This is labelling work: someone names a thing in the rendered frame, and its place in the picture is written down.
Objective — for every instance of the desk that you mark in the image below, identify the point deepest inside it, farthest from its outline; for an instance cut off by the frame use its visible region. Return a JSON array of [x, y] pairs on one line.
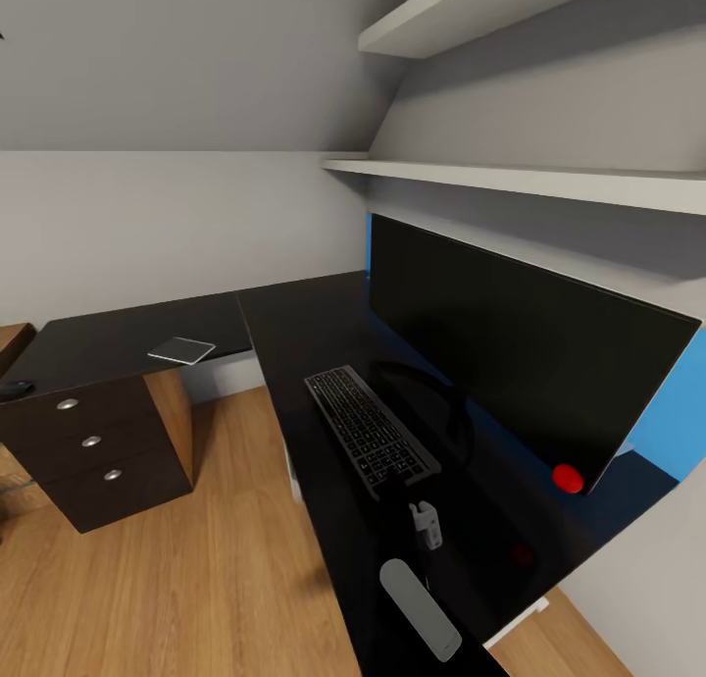
[[509, 533]]

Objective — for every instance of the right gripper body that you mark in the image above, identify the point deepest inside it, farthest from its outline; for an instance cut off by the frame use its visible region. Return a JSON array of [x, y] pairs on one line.
[[395, 511]]

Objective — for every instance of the notebook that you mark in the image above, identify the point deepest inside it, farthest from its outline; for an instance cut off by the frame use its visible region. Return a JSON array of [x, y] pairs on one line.
[[183, 350]]

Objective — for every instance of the monitor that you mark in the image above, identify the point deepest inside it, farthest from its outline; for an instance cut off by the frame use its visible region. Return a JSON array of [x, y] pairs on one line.
[[566, 366]]

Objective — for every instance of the keyboard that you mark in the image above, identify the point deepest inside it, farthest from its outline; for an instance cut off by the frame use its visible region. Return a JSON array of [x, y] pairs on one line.
[[373, 437]]

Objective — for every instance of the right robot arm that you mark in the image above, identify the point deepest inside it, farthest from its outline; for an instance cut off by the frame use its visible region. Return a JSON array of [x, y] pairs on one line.
[[431, 638]]

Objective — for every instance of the desktop computer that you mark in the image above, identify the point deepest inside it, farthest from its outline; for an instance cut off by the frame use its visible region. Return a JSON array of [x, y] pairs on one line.
[[295, 488]]

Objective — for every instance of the bookcase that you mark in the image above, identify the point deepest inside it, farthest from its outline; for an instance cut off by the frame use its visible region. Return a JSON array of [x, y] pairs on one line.
[[419, 29]]

